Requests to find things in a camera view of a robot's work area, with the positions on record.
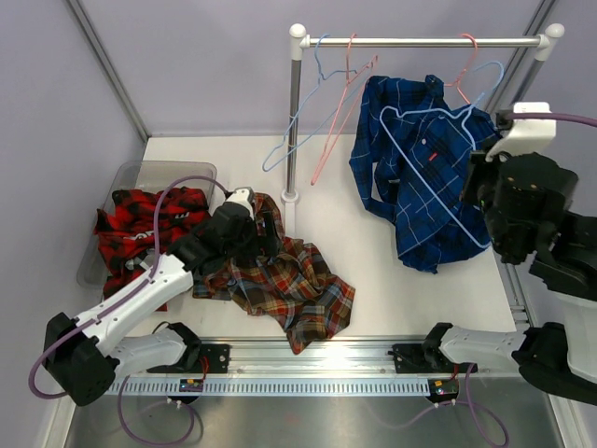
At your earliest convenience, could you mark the brown plaid shirt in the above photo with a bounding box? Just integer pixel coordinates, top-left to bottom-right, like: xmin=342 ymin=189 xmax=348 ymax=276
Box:
xmin=192 ymin=192 xmax=355 ymax=355

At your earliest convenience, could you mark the blue shirt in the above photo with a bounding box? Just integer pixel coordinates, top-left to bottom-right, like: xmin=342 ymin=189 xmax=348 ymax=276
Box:
xmin=349 ymin=75 xmax=500 ymax=273

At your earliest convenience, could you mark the red black plaid shirt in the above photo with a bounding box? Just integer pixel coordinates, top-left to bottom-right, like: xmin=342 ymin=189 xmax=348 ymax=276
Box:
xmin=94 ymin=187 xmax=210 ymax=299

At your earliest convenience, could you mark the pink hanger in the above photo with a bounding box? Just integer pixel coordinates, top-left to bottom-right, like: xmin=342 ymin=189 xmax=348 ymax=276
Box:
xmin=444 ymin=33 xmax=479 ymax=105
xmin=310 ymin=33 xmax=378 ymax=186

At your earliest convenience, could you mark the light blue wire hanger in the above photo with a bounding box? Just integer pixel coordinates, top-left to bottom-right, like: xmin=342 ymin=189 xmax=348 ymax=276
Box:
xmin=262 ymin=32 xmax=360 ymax=172

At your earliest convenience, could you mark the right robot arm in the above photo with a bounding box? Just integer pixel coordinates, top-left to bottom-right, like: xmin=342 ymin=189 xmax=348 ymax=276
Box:
xmin=422 ymin=151 xmax=596 ymax=405

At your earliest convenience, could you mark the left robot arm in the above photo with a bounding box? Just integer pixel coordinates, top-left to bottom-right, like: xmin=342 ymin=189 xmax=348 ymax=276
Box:
xmin=42 ymin=201 xmax=280 ymax=406

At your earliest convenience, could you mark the clothes rack metal white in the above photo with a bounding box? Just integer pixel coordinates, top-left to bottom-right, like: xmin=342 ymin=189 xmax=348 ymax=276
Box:
xmin=281 ymin=23 xmax=565 ymax=228

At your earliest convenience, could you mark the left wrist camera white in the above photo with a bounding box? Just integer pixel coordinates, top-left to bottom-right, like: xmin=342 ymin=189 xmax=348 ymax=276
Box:
xmin=225 ymin=187 xmax=255 ymax=218

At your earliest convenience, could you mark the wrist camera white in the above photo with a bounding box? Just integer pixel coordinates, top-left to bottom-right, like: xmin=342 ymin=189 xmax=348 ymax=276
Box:
xmin=225 ymin=187 xmax=255 ymax=218
xmin=485 ymin=102 xmax=556 ymax=162

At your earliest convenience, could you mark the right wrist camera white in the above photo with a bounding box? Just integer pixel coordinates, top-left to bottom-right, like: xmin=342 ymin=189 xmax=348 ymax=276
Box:
xmin=485 ymin=102 xmax=556 ymax=162

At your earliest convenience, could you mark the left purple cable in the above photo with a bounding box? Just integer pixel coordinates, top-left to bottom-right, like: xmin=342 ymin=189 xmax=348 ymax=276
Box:
xmin=28 ymin=175 xmax=234 ymax=400

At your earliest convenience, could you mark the purple cable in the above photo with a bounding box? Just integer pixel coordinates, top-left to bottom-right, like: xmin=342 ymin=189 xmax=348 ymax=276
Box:
xmin=28 ymin=175 xmax=234 ymax=400
xmin=549 ymin=111 xmax=597 ymax=130

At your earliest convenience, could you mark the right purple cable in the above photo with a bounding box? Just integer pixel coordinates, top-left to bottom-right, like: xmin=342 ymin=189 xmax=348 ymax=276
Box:
xmin=549 ymin=111 xmax=597 ymax=130

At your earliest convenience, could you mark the aluminium rail base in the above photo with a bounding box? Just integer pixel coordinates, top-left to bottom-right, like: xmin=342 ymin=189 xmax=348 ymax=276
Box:
xmin=111 ymin=338 xmax=537 ymax=374

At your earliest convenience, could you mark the white slotted cable duct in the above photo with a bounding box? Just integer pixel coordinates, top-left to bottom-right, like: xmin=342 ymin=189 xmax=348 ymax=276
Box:
xmin=105 ymin=376 xmax=433 ymax=397

